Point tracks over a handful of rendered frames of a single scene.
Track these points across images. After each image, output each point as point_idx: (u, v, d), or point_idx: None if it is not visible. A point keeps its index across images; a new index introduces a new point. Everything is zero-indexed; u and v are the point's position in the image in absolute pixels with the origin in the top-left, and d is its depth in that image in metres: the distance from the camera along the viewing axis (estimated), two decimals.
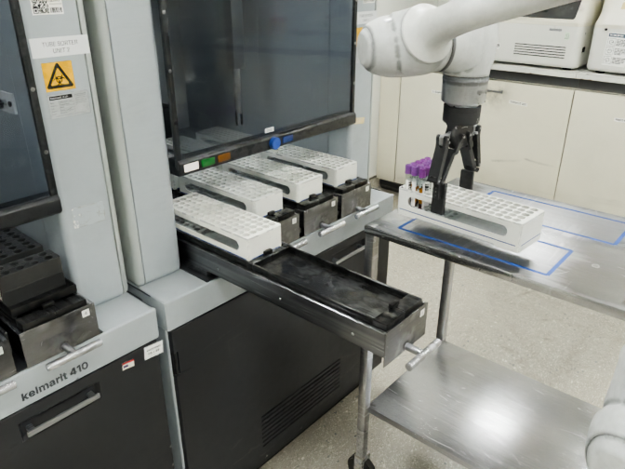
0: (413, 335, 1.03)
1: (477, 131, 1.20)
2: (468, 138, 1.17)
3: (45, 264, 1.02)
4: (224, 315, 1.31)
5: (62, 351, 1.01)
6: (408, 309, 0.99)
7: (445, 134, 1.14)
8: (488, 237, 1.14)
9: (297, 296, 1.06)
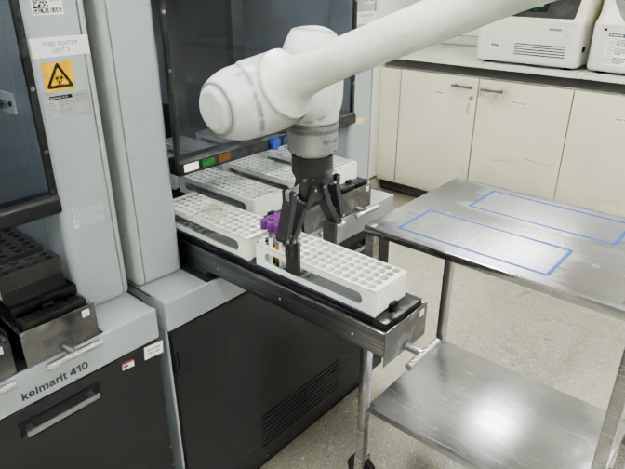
0: (413, 335, 1.03)
1: (335, 180, 1.07)
2: (322, 190, 1.04)
3: (45, 264, 1.02)
4: (224, 315, 1.31)
5: (62, 351, 1.01)
6: (408, 309, 0.99)
7: (292, 188, 1.00)
8: (344, 303, 1.01)
9: (297, 296, 1.06)
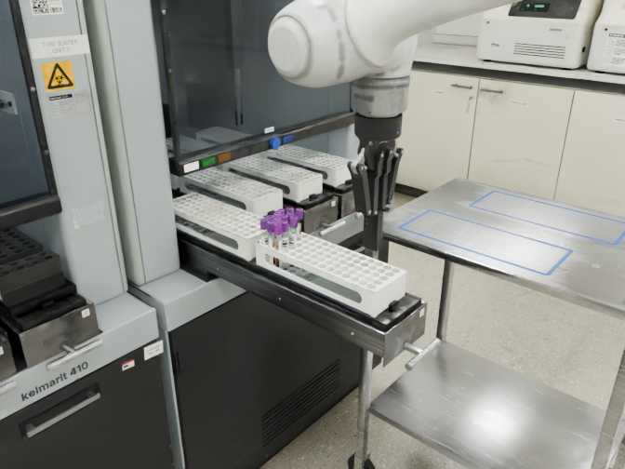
0: (413, 335, 1.03)
1: (353, 164, 0.90)
2: None
3: (45, 264, 1.02)
4: (224, 315, 1.31)
5: (62, 351, 1.01)
6: (408, 309, 0.99)
7: (394, 145, 0.95)
8: (344, 303, 1.01)
9: (297, 296, 1.06)
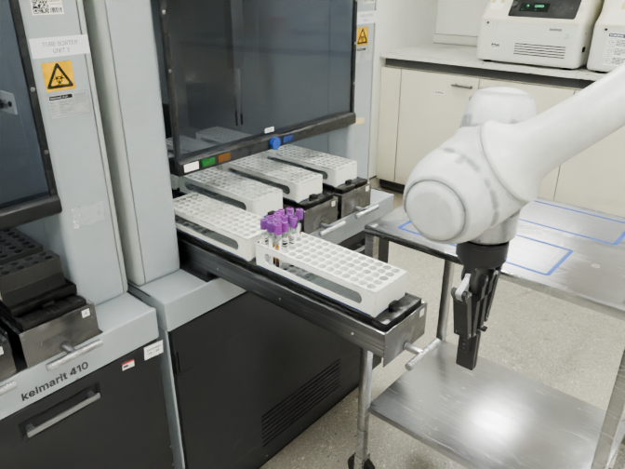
0: (413, 335, 1.03)
1: (457, 288, 0.84)
2: None
3: (45, 264, 1.02)
4: (224, 315, 1.31)
5: (62, 351, 1.01)
6: (408, 309, 0.99)
7: None
8: (344, 303, 1.01)
9: (297, 296, 1.06)
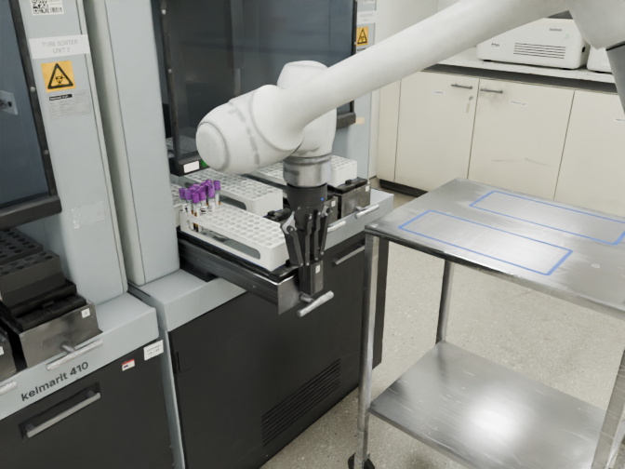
0: None
1: (285, 224, 1.05)
2: None
3: (45, 264, 1.02)
4: (224, 315, 1.31)
5: (62, 351, 1.01)
6: None
7: (325, 206, 1.11)
8: (248, 261, 1.16)
9: (211, 256, 1.21)
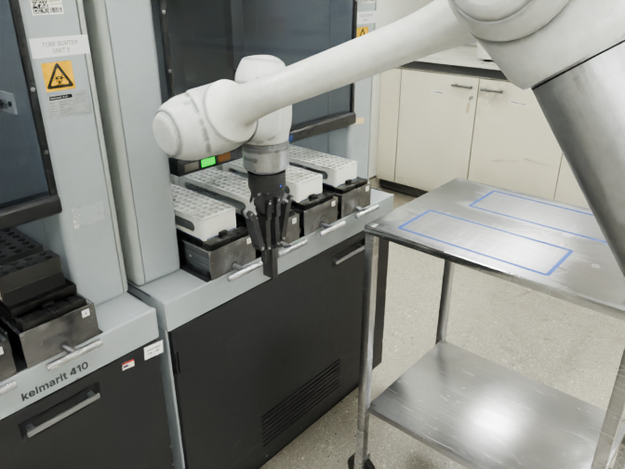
0: (242, 259, 1.30)
1: (246, 210, 1.11)
2: None
3: (45, 264, 1.02)
4: (224, 315, 1.31)
5: (62, 351, 1.01)
6: (234, 236, 1.27)
7: (285, 193, 1.17)
8: (185, 233, 1.28)
9: None
